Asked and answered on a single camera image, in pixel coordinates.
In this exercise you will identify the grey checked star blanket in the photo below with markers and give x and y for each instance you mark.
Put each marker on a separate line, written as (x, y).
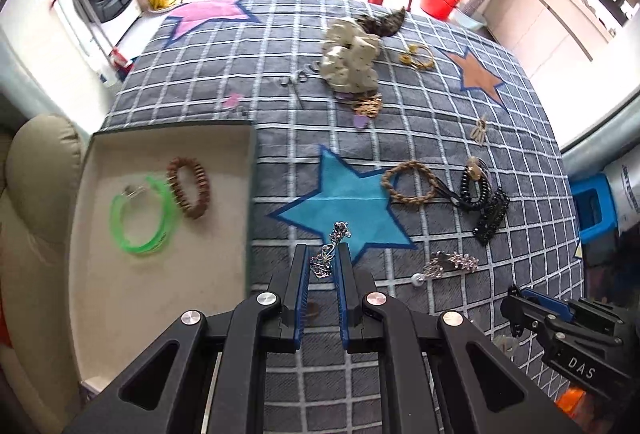
(314, 169)

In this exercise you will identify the blue plastic stool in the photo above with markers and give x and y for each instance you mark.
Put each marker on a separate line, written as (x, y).
(594, 206)

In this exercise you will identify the cream polka dot scrunchie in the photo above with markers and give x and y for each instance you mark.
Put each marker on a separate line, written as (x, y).
(348, 53)

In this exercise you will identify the green plastic bangle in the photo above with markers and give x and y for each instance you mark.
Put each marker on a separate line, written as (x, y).
(142, 217)

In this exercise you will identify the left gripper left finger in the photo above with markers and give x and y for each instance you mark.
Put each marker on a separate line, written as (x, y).
(286, 327)

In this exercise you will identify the silver pearl pendant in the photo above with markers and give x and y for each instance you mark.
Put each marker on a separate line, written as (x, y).
(418, 279)

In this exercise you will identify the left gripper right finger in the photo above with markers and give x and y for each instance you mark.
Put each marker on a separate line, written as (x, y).
(357, 327)

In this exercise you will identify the beige jewelry tray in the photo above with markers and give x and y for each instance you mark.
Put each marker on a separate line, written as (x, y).
(118, 303)

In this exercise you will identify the purple heart charm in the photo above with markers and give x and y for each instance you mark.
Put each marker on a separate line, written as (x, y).
(361, 122)

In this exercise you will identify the small beige hair clip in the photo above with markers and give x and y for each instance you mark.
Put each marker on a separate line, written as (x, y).
(479, 132)

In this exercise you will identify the dark metal hairpin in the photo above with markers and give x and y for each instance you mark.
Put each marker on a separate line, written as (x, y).
(292, 80)

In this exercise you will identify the wooden cabinet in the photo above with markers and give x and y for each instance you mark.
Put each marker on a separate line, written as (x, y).
(547, 35)

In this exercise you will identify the dark leopard scrunchie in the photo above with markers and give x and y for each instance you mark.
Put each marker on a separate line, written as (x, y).
(382, 26)

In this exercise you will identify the red broom with dustpan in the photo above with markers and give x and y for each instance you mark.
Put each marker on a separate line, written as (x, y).
(118, 63)

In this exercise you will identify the beige leather sofa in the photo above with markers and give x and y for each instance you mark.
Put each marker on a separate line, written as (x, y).
(40, 173)

